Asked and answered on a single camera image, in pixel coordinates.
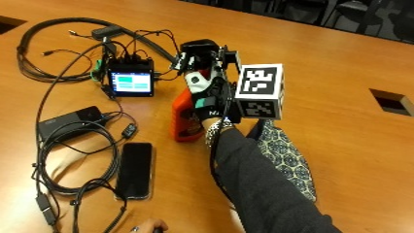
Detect orange plastic bottle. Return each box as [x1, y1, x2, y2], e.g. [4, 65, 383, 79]
[169, 87, 207, 143]

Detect black power bank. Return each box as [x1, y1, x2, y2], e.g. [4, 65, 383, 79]
[36, 105, 105, 142]

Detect black cable connector plug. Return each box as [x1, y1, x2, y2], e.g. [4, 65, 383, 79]
[34, 192, 60, 227]

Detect small black touchscreen device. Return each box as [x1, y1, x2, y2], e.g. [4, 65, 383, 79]
[105, 57, 157, 98]

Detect thin black device cable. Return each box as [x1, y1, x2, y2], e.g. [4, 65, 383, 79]
[34, 29, 179, 130]

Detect beaded wrist bracelet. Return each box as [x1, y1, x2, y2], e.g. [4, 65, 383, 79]
[205, 117, 237, 148]

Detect small black inline dongle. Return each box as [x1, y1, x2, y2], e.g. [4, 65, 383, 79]
[120, 123, 140, 140]

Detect thick black cable loop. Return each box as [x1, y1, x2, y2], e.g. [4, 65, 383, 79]
[16, 17, 178, 83]

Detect green cable connector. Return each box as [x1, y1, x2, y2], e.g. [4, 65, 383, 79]
[89, 58, 108, 82]

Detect black smartphone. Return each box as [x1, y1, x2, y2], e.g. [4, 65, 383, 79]
[113, 142, 156, 201]

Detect coiled thin black cable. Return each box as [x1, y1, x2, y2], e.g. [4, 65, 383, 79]
[29, 120, 130, 233]

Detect white marker cube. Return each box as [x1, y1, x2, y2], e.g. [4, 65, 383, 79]
[233, 63, 286, 121]

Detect black power adapter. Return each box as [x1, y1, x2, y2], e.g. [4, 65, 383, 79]
[90, 26, 126, 40]

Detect table cable port opening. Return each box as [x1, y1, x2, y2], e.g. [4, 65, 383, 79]
[369, 87, 414, 117]

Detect dark office chairs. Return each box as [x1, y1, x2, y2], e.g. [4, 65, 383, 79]
[179, 0, 414, 45]

